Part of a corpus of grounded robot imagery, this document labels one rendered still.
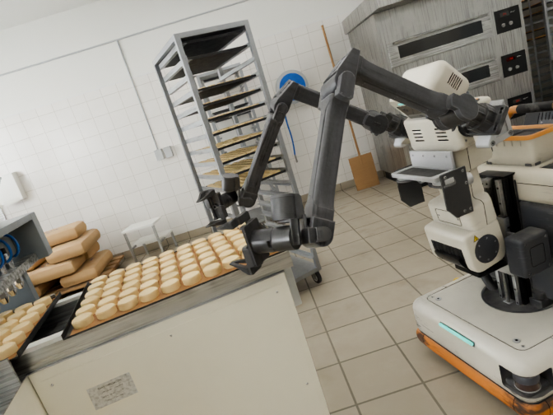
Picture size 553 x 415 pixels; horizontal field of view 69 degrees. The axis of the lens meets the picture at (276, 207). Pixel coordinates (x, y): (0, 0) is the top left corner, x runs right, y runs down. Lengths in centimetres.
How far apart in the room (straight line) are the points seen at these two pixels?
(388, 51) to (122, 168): 339
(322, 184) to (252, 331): 48
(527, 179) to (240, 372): 116
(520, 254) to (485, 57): 350
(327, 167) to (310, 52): 437
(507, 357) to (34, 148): 527
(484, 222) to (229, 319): 93
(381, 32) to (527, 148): 298
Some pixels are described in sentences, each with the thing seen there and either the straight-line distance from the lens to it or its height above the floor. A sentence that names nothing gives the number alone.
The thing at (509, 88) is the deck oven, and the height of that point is 75.
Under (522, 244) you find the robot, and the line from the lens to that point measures 156.
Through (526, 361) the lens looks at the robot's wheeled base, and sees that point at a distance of 160.
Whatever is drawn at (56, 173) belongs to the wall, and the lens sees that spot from 566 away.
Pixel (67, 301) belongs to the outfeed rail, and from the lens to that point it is 145.
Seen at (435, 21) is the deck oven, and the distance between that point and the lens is 467.
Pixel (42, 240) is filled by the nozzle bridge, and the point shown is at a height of 108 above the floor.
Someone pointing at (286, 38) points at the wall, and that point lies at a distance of 526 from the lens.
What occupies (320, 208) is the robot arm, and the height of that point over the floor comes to 103.
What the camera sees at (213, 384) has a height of 61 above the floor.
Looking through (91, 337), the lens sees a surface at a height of 87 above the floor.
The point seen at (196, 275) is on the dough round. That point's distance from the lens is 109.
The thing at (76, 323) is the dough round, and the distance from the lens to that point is 113.
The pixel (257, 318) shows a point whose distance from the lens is 116.
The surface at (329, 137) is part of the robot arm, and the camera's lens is 98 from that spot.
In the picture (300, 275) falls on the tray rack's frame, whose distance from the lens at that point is 280.
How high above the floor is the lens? 127
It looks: 13 degrees down
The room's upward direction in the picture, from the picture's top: 17 degrees counter-clockwise
